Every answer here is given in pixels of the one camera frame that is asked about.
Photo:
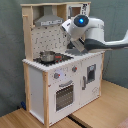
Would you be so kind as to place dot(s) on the small metal toy pot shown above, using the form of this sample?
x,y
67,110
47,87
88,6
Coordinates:
x,y
47,56

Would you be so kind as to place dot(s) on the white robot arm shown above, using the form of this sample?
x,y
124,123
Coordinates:
x,y
87,34

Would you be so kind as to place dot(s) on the wooden toy kitchen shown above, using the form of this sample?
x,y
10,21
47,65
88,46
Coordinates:
x,y
40,84

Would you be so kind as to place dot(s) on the right red stove knob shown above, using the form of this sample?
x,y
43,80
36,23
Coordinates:
x,y
74,69

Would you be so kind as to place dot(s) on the red stove knob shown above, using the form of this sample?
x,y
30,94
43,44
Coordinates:
x,y
56,75
74,69

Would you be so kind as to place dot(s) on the left red stove knob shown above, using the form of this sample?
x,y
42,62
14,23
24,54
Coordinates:
x,y
56,75

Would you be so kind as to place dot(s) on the grey toy sink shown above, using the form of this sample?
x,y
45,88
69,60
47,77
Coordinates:
x,y
76,52

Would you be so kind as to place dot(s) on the black toy stovetop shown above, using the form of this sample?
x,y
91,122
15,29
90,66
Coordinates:
x,y
58,59

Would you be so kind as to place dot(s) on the black toy faucet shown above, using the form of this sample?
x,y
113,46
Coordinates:
x,y
70,45

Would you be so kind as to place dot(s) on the grey ice dispenser panel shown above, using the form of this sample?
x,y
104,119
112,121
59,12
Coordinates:
x,y
91,73

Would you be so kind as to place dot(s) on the toy oven door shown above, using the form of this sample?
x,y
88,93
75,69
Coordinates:
x,y
65,96

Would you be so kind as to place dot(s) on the grey range hood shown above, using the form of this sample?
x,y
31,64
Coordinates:
x,y
48,18

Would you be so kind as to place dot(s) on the toy microwave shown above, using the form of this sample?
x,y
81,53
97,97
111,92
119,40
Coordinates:
x,y
74,10

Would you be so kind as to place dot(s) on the grey cabinet door handle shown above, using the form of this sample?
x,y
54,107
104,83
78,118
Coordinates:
x,y
84,83

